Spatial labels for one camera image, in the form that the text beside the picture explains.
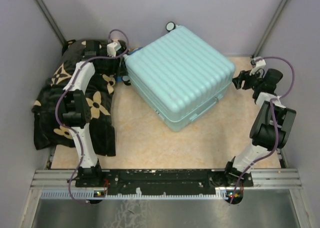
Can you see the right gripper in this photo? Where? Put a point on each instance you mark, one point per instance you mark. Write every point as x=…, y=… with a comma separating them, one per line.
x=244, y=75

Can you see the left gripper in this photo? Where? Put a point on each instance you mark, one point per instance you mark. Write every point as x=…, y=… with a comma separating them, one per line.
x=119, y=70

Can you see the light blue hard-shell suitcase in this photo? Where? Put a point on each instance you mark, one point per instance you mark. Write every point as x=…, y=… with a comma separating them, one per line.
x=180, y=76

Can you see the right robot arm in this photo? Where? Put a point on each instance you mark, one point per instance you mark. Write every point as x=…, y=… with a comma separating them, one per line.
x=271, y=128

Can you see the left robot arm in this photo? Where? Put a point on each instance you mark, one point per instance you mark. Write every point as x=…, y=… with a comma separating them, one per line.
x=73, y=112

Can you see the blue and yellow shirt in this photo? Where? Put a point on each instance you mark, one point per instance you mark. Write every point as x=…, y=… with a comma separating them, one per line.
x=118, y=78

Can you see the suitcase wheel middle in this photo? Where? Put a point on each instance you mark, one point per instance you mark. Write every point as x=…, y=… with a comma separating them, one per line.
x=126, y=80

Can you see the suitcase wheel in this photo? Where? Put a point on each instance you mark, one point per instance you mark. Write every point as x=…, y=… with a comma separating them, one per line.
x=126, y=80
x=170, y=26

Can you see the suitcase wheel at top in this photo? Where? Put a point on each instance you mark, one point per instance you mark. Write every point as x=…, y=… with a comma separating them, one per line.
x=170, y=26

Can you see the black floral fleece blanket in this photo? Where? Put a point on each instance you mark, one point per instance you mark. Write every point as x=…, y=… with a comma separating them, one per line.
x=99, y=93

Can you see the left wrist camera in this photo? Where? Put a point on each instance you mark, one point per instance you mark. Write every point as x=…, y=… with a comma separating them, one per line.
x=112, y=48

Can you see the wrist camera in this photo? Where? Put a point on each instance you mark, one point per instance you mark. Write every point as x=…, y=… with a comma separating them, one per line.
x=257, y=63
x=112, y=48

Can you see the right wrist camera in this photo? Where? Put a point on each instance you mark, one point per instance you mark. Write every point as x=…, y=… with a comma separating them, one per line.
x=257, y=63

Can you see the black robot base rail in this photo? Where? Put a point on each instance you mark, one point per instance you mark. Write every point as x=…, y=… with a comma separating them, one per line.
x=161, y=181

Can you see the aluminium frame rail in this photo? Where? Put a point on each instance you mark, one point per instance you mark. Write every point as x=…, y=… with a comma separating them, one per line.
x=58, y=184

